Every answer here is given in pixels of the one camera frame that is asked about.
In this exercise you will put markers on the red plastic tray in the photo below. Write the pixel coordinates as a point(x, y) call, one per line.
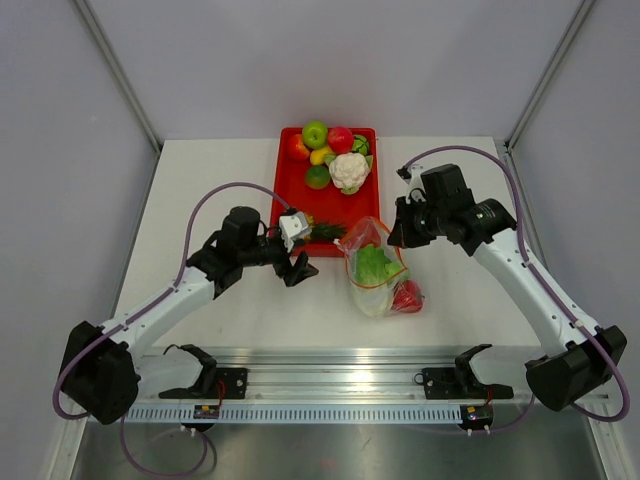
point(328, 204)

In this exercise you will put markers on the dark green round vegetable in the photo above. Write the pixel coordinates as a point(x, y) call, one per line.
point(360, 145)

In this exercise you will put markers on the red orange peach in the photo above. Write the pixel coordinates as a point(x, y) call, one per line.
point(296, 149)

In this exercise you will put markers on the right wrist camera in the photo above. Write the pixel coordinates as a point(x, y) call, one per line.
point(415, 187)

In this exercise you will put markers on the left frame post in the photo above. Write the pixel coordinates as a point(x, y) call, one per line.
point(91, 22)

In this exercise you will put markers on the aluminium mounting rail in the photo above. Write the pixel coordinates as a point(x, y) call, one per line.
point(360, 387)

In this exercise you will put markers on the red bell pepper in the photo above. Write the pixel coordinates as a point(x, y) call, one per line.
point(408, 297)

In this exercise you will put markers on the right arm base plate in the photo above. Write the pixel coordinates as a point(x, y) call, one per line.
point(450, 383)

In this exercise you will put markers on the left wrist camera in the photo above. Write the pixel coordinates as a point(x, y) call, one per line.
point(293, 227)

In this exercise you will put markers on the clear zip top bag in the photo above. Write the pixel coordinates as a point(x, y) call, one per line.
point(368, 230)

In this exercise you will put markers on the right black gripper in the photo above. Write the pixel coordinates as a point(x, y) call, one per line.
point(402, 230)

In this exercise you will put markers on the orange pineapple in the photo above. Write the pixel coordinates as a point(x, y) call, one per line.
point(322, 232)

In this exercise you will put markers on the right frame post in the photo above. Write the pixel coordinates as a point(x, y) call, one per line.
point(550, 72)

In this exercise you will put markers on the green lettuce cabbage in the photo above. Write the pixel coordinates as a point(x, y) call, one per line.
point(373, 280)

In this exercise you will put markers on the frame post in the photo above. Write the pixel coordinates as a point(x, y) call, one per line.
point(550, 72)
point(91, 22)

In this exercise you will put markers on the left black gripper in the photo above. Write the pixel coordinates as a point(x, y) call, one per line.
point(299, 270)

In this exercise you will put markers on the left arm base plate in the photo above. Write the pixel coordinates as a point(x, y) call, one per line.
point(221, 382)

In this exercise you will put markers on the white cauliflower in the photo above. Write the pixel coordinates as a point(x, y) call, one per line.
point(349, 171)

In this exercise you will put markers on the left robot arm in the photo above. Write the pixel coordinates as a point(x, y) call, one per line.
point(105, 368)

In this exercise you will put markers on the yellow pepper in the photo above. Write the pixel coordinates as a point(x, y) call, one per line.
point(317, 156)

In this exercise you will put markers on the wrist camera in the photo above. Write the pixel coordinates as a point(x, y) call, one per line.
point(293, 227)
point(415, 187)

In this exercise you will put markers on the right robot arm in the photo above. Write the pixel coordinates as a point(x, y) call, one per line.
point(579, 355)

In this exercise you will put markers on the green lime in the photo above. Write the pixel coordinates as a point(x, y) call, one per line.
point(317, 177)

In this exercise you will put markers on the red apple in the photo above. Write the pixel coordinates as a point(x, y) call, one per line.
point(340, 140)

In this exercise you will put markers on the green apple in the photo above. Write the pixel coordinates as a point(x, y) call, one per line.
point(314, 134)

